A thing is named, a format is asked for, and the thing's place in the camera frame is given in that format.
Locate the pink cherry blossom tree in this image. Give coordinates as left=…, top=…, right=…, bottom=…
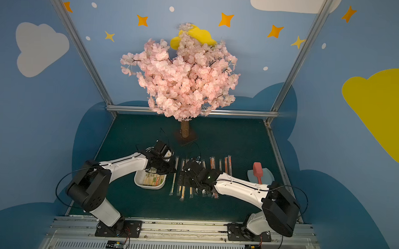
left=120, top=23, right=240, bottom=137

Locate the left green circuit board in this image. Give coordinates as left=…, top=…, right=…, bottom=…
left=105, top=240, right=126, bottom=249

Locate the horizontal aluminium back rail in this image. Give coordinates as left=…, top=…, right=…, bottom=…
left=105, top=104, right=279, bottom=120

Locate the floor edge rail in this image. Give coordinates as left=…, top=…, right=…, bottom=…
left=261, top=121, right=307, bottom=224
left=64, top=115, right=116, bottom=218

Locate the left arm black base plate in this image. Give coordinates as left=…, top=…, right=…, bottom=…
left=95, top=218, right=143, bottom=238

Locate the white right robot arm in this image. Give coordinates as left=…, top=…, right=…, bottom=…
left=184, top=159, right=301, bottom=237

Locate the left floor edge rail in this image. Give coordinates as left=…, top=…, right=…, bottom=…
left=64, top=115, right=116, bottom=218

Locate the wrapped chopsticks panda print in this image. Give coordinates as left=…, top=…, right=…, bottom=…
left=143, top=172, right=155, bottom=186

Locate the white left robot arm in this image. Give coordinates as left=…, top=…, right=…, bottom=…
left=65, top=140, right=175, bottom=228

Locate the white plastic storage box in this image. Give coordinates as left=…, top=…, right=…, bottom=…
left=134, top=170, right=166, bottom=190

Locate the front aluminium mounting rail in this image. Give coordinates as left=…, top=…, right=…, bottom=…
left=39, top=216, right=320, bottom=249

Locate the right aluminium corner post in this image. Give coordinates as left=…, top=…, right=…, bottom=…
left=265, top=0, right=334, bottom=127

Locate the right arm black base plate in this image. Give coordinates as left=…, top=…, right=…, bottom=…
left=226, top=222, right=272, bottom=243

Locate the aluminium corner post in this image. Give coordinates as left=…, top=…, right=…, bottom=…
left=50, top=0, right=114, bottom=107
left=265, top=0, right=334, bottom=127

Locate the right floor edge rail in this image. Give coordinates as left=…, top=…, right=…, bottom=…
left=261, top=121, right=307, bottom=224

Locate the light blue dustpan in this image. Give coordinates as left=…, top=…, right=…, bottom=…
left=247, top=168, right=274, bottom=185

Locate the left aluminium corner post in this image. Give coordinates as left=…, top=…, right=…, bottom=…
left=50, top=0, right=114, bottom=107

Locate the red small brush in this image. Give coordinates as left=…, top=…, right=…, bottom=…
left=253, top=162, right=263, bottom=184

